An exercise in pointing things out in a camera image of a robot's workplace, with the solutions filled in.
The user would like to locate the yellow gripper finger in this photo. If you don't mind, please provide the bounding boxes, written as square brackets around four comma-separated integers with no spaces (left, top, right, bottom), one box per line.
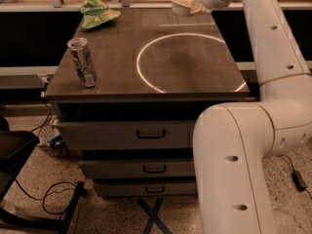
[189,0,211,14]

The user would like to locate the white paper bowl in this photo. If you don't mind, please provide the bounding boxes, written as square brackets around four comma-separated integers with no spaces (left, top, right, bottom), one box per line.
[170,0,192,17]

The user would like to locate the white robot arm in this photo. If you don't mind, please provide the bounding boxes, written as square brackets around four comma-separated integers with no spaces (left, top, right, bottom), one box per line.
[193,0,312,234]

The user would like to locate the silver redbull can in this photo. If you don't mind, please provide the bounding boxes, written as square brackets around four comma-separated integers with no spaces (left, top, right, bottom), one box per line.
[67,37,98,88]

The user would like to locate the green chip bag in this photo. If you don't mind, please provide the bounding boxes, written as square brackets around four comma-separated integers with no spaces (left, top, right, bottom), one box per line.
[81,0,121,29]

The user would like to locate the top grey drawer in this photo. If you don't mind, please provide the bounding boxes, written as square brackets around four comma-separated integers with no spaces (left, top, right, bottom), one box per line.
[58,121,194,150]

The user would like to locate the grey drawer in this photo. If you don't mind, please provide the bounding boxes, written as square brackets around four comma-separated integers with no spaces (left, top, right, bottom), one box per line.
[79,158,195,179]
[58,121,194,150]
[94,179,197,198]

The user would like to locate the grey drawer cabinet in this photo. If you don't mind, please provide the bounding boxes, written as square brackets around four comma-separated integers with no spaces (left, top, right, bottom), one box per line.
[47,9,249,183]

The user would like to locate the middle grey drawer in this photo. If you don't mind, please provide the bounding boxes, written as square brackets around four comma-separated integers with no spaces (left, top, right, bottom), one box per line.
[79,158,195,179]

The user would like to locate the bottom grey drawer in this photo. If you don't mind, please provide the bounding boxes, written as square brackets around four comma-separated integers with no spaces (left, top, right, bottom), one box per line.
[94,179,197,198]

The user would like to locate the black chair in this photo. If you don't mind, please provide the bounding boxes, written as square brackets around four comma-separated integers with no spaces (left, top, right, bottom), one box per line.
[0,117,87,234]

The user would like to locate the black power adapter cable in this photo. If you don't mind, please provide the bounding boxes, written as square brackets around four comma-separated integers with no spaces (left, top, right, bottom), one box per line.
[281,153,312,201]

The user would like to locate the wire mesh basket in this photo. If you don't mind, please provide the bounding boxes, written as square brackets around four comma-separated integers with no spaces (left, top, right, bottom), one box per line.
[38,115,76,158]

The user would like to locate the black looped cable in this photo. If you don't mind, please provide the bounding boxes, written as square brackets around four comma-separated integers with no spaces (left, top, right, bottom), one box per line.
[14,178,79,216]

